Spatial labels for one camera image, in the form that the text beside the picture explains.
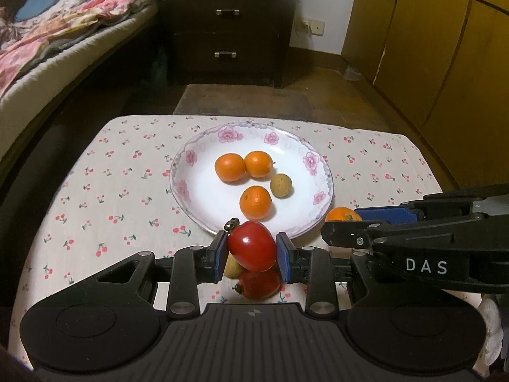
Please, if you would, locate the red tomato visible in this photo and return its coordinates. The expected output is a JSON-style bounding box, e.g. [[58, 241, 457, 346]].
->
[[232, 268, 284, 300], [225, 217, 278, 272]]

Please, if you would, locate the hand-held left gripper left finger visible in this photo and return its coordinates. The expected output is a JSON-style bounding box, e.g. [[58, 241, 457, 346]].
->
[[97, 231, 228, 320]]

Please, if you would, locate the wall outlet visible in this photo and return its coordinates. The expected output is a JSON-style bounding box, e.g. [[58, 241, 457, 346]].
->
[[300, 19, 324, 36]]

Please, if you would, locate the cherry print tablecloth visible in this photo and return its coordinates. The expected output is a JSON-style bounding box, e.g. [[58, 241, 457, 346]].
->
[[8, 115, 504, 375]]

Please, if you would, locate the white floral rimmed plate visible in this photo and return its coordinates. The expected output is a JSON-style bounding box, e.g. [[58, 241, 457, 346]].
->
[[170, 123, 335, 240]]

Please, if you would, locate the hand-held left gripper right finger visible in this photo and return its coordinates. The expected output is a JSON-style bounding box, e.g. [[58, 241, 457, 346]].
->
[[276, 231, 394, 320]]

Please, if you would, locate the bed with pink blankets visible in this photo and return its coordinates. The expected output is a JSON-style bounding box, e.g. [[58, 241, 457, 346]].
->
[[0, 2, 160, 160]]

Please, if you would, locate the small orange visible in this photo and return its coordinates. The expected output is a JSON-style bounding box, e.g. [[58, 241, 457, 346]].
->
[[215, 153, 247, 184], [244, 150, 276, 178], [325, 206, 363, 223], [239, 186, 274, 220]]

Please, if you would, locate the dark bed frame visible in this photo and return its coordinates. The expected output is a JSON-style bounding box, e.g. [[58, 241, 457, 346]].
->
[[0, 28, 168, 208]]

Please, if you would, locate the brown longan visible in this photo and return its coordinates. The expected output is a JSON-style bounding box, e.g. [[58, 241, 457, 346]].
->
[[223, 255, 244, 279], [270, 173, 294, 199]]

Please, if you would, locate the bed with floral bedding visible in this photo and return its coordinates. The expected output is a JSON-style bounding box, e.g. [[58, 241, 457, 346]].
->
[[0, 0, 160, 100]]

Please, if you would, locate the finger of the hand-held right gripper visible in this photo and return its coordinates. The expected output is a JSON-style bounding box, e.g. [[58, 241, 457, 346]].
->
[[321, 220, 398, 252], [354, 185, 509, 223]]

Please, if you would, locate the brown floor mat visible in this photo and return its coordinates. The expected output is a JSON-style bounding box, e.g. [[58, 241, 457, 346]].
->
[[173, 83, 315, 122]]

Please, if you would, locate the dark wooden nightstand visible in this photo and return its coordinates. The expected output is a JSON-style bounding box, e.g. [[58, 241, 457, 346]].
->
[[159, 0, 299, 88]]

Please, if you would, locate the yellow wooden wardrobe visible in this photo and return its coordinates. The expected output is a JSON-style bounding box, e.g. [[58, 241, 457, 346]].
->
[[342, 0, 509, 203]]

